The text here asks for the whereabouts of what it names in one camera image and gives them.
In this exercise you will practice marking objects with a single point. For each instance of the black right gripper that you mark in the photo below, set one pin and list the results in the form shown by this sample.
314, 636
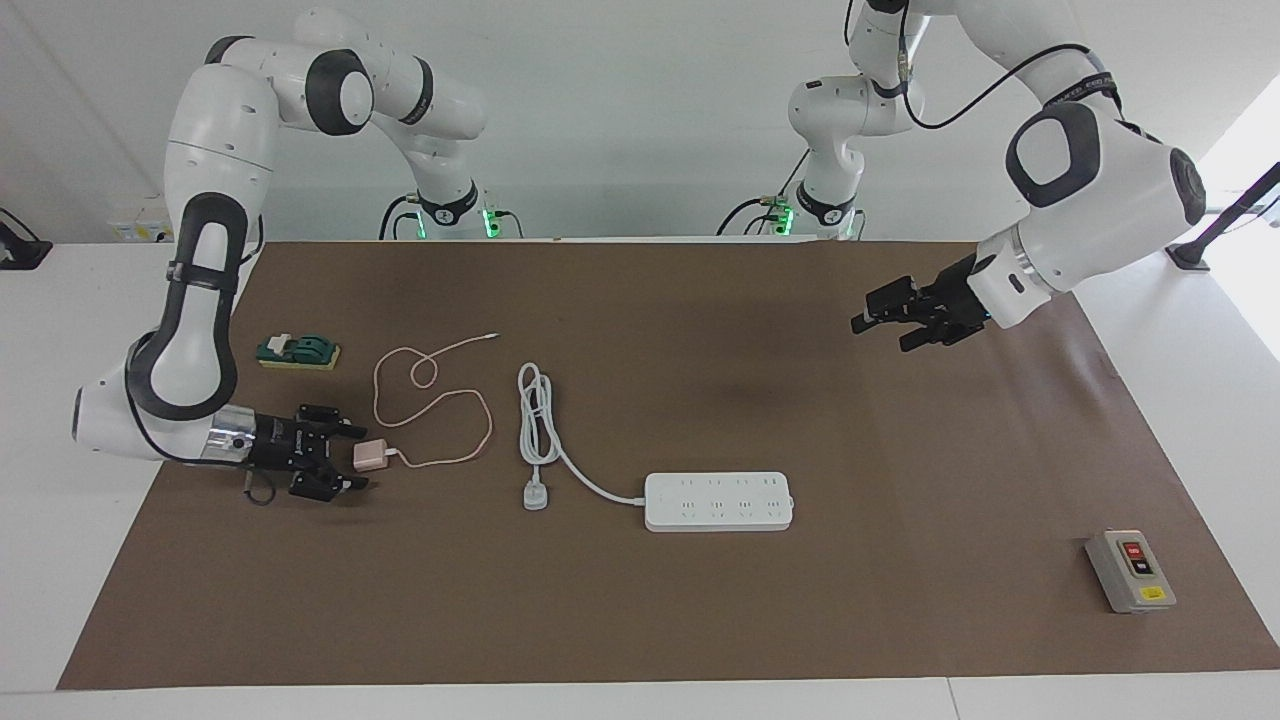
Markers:
285, 445

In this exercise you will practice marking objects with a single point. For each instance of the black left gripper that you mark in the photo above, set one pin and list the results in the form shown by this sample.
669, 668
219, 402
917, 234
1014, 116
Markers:
950, 300

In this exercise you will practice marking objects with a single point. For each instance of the pink charger adapter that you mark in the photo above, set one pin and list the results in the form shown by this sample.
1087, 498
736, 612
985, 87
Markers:
370, 456

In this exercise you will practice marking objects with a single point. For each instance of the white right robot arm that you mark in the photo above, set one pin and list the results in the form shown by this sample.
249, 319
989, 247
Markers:
215, 150

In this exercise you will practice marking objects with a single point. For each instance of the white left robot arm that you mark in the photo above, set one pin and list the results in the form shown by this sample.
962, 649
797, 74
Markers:
1100, 190

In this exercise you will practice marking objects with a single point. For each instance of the white power strip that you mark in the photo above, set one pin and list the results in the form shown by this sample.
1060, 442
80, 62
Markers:
720, 500

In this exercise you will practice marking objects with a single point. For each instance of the green circuit board module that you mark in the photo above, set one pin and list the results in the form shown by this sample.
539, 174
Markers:
300, 352

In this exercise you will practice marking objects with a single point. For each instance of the black stand pole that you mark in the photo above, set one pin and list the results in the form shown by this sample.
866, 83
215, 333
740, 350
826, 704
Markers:
1188, 256

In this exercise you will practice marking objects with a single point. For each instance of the brown table mat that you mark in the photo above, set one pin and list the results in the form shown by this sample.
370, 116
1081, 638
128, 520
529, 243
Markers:
600, 620

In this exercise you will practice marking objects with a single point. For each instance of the white wall socket box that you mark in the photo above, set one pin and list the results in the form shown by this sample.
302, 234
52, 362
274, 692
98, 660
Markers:
140, 232

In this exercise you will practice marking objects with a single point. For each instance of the grey on-off switch box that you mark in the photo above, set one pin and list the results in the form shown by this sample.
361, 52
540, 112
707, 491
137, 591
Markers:
1130, 575

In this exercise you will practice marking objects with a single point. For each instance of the black clamp mount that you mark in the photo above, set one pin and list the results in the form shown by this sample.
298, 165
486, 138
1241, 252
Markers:
25, 255

